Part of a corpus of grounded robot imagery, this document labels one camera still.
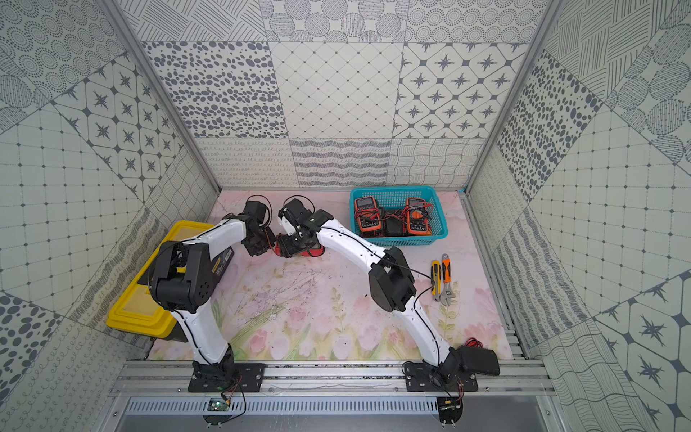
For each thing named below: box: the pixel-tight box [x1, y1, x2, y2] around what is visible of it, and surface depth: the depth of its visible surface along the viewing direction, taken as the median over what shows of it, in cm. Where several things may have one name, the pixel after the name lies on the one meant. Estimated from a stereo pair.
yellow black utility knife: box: [430, 260, 442, 302], surface depth 95 cm
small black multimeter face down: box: [384, 216, 404, 236], surface depth 103 cm
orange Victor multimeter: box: [405, 198, 430, 234], surface depth 103 cm
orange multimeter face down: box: [353, 196, 382, 233], surface depth 99 cm
